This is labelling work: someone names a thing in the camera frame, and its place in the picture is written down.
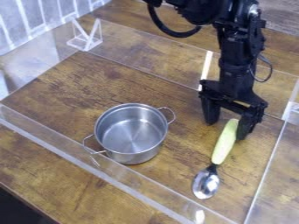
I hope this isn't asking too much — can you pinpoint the stainless steel pot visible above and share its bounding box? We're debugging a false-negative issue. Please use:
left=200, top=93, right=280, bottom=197
left=82, top=103, right=176, bottom=165

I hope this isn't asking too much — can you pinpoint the green handled metal spoon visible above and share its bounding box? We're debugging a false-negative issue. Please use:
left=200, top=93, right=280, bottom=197
left=191, top=119, right=239, bottom=200

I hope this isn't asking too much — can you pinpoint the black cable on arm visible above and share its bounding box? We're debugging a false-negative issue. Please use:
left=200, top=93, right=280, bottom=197
left=146, top=3, right=203, bottom=39

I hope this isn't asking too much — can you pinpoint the clear acrylic enclosure wall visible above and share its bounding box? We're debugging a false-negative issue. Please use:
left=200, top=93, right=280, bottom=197
left=0, top=103, right=238, bottom=224

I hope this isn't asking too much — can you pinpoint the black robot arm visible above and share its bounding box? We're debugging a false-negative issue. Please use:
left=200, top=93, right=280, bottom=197
left=143, top=0, right=267, bottom=140

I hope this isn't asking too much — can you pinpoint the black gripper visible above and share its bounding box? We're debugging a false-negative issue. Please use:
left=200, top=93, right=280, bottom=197
left=199, top=79, right=267, bottom=140

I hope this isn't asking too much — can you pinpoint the clear acrylic triangular stand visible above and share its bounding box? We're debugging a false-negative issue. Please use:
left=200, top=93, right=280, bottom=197
left=67, top=18, right=103, bottom=52

